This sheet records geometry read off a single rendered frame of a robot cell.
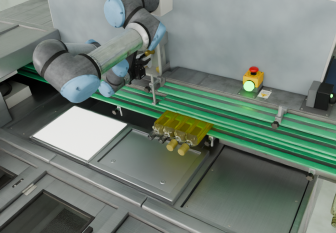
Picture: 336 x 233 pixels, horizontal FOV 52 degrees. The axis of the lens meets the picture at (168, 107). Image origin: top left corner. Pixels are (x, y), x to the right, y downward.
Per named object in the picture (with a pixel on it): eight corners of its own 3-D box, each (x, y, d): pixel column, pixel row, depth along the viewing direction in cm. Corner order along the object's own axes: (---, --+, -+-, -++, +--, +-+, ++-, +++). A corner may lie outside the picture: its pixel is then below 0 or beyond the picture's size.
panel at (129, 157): (75, 107, 206) (29, 140, 183) (73, 103, 204) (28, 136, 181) (209, 155, 163) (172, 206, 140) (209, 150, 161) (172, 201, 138)
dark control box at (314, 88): (310, 95, 144) (305, 106, 138) (313, 79, 139) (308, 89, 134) (331, 100, 140) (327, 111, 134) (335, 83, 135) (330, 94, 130)
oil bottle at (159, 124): (175, 110, 174) (151, 134, 160) (174, 101, 171) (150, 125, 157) (184, 113, 172) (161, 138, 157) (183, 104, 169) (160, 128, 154)
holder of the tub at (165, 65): (145, 73, 190) (137, 79, 185) (139, 26, 175) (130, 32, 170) (171, 79, 182) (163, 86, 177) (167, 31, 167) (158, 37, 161)
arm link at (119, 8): (125, -18, 140) (103, -7, 131) (149, 3, 139) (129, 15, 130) (117, 5, 149) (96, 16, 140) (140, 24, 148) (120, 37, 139)
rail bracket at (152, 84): (160, 95, 174) (146, 108, 165) (157, 66, 164) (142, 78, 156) (165, 97, 172) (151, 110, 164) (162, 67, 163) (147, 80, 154)
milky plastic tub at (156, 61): (143, 65, 187) (134, 72, 181) (138, 26, 174) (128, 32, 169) (170, 71, 179) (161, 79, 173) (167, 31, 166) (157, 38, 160)
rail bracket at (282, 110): (279, 109, 141) (268, 127, 132) (281, 94, 137) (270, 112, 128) (289, 112, 139) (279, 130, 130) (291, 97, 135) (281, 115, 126)
